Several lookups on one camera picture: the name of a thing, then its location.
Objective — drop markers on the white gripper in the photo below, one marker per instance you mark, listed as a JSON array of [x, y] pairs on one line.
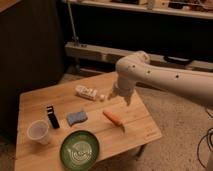
[[126, 91]]

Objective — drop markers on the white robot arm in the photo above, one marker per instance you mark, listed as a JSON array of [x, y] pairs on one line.
[[136, 68]]

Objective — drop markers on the orange carrot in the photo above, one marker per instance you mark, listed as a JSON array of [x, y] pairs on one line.
[[114, 119]]

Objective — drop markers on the white plastic bottle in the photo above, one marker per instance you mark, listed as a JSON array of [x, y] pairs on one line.
[[89, 93]]

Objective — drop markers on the blue sponge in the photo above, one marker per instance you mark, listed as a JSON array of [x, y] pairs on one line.
[[77, 117]]

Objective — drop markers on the black object on shelf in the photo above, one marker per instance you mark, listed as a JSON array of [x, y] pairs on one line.
[[177, 61]]

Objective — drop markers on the green ceramic plate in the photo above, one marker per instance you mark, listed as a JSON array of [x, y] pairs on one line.
[[79, 151]]

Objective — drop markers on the black rectangular block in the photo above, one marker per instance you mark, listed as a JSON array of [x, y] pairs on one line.
[[52, 117]]

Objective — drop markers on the small wooden table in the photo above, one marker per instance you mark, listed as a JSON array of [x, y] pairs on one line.
[[89, 131]]

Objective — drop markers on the metal shelf rack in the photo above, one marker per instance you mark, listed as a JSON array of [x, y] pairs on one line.
[[106, 29]]

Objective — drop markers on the clear plastic cup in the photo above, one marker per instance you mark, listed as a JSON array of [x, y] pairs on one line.
[[38, 131]]

